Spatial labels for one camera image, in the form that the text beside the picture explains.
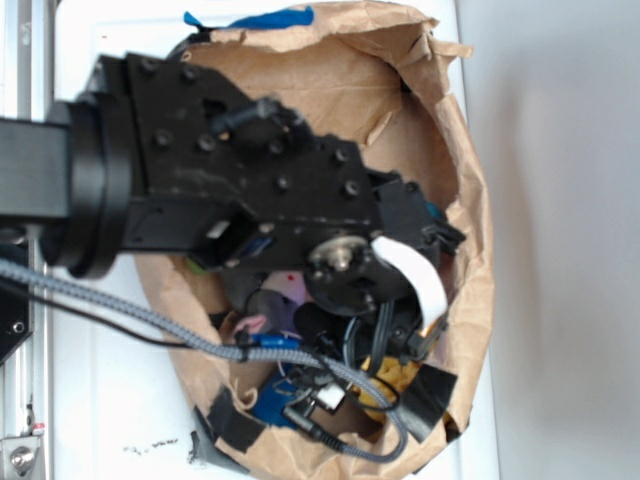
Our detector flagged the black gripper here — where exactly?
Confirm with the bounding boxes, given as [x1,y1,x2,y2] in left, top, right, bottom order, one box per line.
[90,54,463,320]

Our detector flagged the yellow cloth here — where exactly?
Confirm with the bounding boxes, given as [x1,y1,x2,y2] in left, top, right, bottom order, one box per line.
[350,356,426,424]

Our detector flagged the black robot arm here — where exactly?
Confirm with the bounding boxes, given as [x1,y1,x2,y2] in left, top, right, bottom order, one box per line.
[1,54,464,316]

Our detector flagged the green fuzzy toy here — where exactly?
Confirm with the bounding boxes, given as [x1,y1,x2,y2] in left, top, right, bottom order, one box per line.
[184,257,207,275]

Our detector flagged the grey plush mouse toy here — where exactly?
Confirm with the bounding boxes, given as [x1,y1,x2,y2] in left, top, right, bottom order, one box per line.
[222,271,314,339]

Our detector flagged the brown paper bag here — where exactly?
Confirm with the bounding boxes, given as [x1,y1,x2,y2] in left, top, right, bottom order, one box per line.
[133,1,496,478]

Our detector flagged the blue plastic bottle toy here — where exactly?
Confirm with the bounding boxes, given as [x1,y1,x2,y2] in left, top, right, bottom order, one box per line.
[249,333,301,430]

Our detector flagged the grey braided cable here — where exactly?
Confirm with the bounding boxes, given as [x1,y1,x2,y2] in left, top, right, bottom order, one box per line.
[0,257,409,464]

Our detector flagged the aluminium frame rail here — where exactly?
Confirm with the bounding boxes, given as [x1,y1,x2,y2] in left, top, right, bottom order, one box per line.
[1,1,56,479]

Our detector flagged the white ribbon cable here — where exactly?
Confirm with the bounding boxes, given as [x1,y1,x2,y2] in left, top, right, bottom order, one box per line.
[370,236,449,326]

